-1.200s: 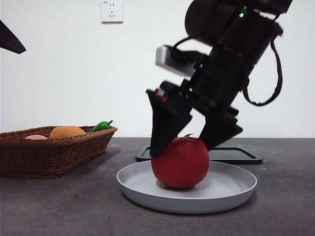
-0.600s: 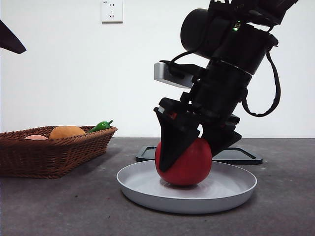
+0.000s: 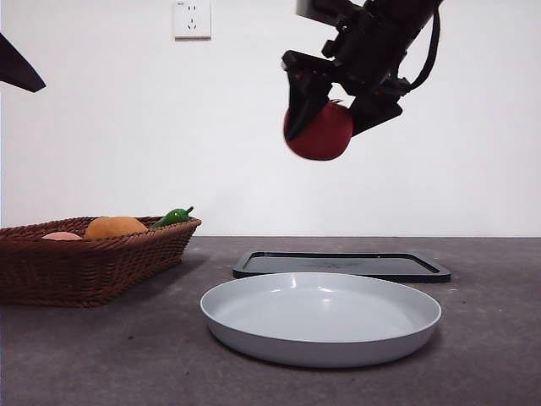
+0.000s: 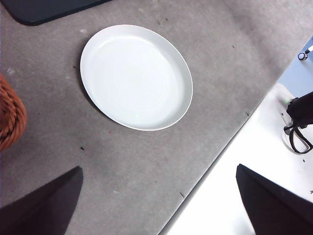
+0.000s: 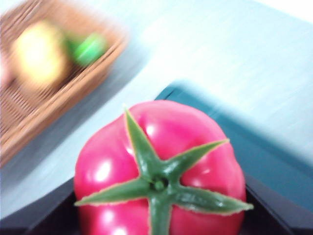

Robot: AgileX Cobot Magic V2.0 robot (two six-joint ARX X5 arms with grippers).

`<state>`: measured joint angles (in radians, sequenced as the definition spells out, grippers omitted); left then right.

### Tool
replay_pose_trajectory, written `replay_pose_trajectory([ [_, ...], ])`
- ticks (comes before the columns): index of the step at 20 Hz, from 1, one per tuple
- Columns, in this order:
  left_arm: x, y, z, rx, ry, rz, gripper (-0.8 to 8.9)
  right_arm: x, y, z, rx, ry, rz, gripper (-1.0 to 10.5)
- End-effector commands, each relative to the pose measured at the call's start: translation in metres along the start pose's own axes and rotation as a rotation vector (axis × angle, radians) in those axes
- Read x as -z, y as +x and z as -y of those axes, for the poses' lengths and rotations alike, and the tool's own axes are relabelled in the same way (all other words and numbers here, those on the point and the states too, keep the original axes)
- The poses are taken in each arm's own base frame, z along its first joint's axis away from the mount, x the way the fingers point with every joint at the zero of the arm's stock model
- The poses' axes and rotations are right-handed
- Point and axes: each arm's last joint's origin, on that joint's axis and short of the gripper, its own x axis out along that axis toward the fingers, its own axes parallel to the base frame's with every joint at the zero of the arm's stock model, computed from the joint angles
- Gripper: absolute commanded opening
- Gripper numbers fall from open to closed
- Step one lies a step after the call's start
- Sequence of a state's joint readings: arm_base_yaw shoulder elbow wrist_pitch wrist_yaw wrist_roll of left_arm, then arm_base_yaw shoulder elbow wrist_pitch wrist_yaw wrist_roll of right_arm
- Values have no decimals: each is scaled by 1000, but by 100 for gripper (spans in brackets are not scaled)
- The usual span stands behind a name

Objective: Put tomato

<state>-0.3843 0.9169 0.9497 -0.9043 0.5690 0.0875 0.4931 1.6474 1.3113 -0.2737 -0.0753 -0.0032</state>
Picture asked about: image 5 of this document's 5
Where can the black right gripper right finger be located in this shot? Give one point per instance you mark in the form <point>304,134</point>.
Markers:
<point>269,213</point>

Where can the pale brown egg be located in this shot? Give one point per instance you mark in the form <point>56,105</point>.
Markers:
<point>3,71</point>

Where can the red tomato with green stem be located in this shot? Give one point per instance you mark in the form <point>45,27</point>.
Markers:
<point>171,137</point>

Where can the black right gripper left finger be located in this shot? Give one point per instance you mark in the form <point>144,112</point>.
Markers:
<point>49,218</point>

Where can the green chili pepper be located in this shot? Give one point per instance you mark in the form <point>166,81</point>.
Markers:
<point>89,49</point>

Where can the brown wicker basket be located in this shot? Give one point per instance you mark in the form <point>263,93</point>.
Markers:
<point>80,80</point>

